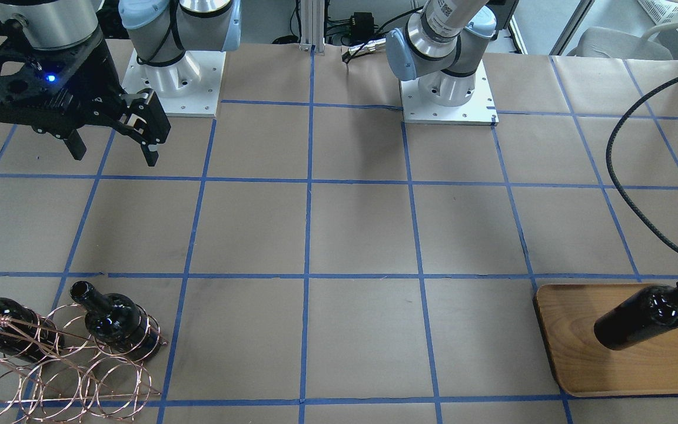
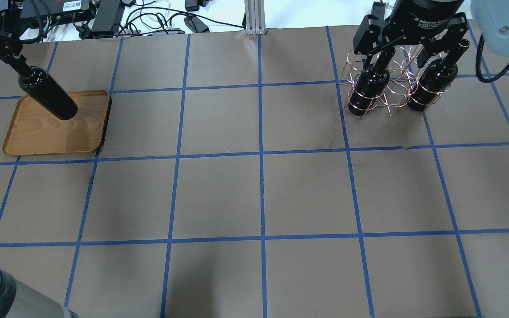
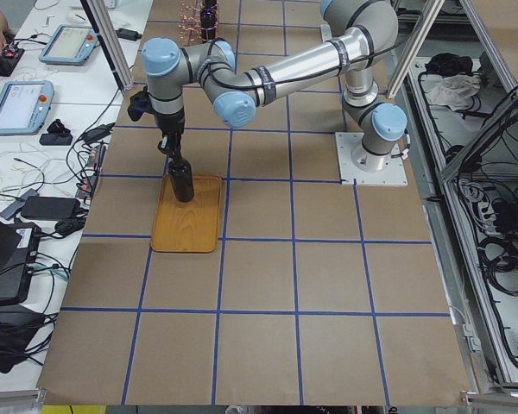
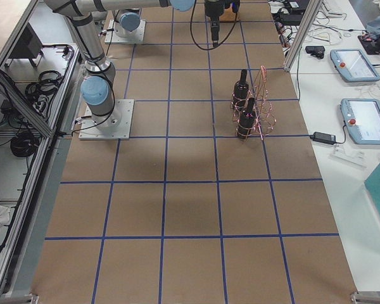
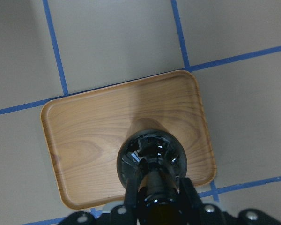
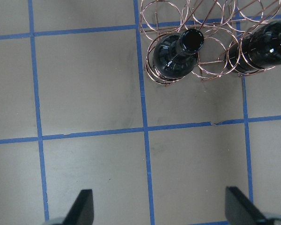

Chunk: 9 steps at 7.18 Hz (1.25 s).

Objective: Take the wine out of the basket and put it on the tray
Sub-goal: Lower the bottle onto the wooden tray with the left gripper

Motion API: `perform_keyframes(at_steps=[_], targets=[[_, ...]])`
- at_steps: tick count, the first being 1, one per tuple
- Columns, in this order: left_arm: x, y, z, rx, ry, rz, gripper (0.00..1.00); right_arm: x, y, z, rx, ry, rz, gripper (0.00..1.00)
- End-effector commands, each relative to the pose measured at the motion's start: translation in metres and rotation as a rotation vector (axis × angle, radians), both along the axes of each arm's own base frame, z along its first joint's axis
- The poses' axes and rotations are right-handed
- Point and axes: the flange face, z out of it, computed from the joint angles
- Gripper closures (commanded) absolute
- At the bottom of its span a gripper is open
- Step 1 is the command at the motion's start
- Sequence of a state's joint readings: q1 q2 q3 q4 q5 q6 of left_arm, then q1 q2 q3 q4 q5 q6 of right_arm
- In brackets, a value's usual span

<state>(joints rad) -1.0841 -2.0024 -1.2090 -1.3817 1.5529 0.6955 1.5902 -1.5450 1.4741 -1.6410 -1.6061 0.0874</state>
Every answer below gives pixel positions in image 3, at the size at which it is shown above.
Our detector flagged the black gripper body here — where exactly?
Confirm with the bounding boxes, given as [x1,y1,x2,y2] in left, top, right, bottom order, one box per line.
[155,110,185,146]

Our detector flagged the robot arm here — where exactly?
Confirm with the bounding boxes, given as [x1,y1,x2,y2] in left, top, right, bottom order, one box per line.
[128,1,407,172]

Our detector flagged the wooden tray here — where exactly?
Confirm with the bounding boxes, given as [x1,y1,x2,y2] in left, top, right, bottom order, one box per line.
[150,175,222,254]

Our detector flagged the black power adapter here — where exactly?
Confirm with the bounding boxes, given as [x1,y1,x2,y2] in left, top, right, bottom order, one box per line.
[116,28,142,41]

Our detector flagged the far teach pendant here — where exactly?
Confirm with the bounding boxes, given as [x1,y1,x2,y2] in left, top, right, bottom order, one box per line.
[39,24,98,66]

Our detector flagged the teach pendant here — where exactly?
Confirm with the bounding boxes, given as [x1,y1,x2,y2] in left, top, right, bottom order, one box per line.
[0,80,54,136]
[39,24,98,66]

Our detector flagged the near teach pendant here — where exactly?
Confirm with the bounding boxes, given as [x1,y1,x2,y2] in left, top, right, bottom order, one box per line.
[0,80,54,136]

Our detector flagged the black laptop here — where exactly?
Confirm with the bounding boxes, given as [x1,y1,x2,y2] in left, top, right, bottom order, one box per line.
[0,221,41,306]

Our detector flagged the white cloth bundle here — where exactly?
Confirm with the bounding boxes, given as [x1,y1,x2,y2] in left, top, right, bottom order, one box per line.
[426,74,482,111]

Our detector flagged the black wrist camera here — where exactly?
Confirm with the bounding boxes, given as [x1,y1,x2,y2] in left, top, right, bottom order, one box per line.
[127,86,151,122]

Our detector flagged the aluminium frame post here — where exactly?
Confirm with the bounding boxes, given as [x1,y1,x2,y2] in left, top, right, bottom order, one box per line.
[80,0,134,94]

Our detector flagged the copper wire bottle basket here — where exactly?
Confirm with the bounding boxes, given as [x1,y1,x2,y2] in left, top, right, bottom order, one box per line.
[179,0,204,46]

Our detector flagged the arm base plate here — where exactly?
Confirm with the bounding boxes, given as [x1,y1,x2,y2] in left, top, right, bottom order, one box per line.
[335,132,407,187]

